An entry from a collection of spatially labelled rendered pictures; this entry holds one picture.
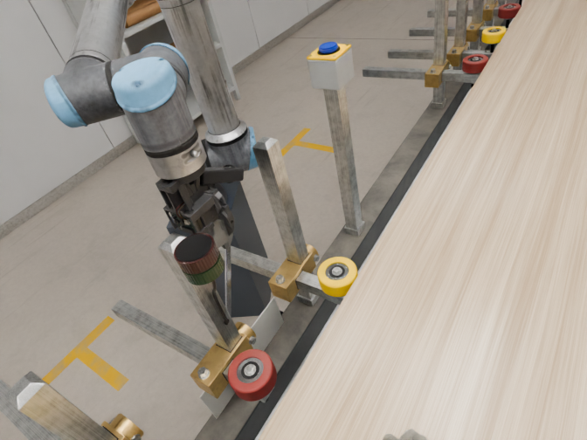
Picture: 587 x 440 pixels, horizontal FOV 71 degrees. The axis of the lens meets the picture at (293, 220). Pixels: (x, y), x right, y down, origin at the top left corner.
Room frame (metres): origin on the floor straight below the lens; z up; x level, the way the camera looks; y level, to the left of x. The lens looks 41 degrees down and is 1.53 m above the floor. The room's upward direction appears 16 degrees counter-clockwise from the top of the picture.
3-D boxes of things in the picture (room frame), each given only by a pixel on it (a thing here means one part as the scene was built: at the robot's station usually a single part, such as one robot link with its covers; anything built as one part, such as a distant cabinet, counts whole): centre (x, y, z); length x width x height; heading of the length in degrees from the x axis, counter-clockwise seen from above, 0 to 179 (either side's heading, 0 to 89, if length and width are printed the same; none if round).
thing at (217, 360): (0.45, 0.19, 0.85); 0.13 x 0.06 x 0.05; 137
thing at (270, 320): (0.51, 0.18, 0.75); 0.26 x 0.01 x 0.10; 137
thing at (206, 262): (0.44, 0.15, 1.14); 0.06 x 0.06 x 0.02
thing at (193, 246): (0.44, 0.15, 1.04); 0.06 x 0.06 x 0.22; 47
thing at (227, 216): (0.61, 0.13, 1.06); 0.05 x 0.02 x 0.09; 47
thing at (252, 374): (0.38, 0.14, 0.85); 0.08 x 0.08 x 0.11
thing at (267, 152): (0.66, 0.01, 0.93); 0.03 x 0.03 x 0.48; 47
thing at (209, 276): (0.44, 0.15, 1.12); 0.06 x 0.06 x 0.02
